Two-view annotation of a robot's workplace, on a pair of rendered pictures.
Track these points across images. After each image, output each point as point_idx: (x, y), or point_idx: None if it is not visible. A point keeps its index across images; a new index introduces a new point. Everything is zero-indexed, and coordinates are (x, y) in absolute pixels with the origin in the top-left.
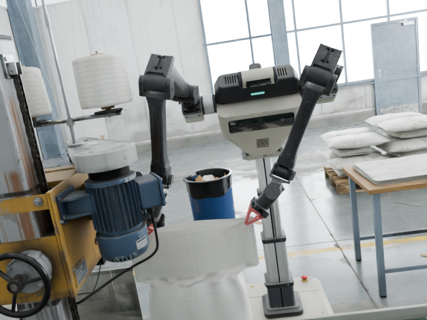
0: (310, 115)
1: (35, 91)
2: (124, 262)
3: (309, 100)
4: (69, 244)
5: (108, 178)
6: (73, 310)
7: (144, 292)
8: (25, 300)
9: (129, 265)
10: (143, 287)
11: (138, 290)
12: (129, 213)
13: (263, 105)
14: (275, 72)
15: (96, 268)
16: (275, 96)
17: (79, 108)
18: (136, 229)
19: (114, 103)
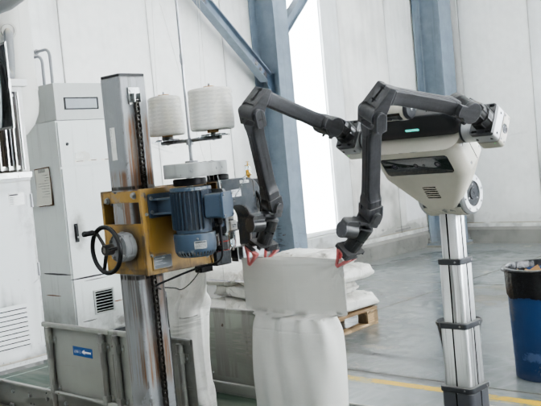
0: (369, 152)
1: (167, 115)
2: (398, 370)
3: (365, 137)
4: (154, 235)
5: (180, 185)
6: (153, 291)
7: (385, 403)
8: (123, 272)
9: (401, 374)
10: (390, 398)
11: (380, 399)
12: (193, 217)
13: (416, 145)
14: (403, 107)
15: (361, 368)
16: (433, 134)
17: (498, 150)
18: (199, 233)
19: (207, 127)
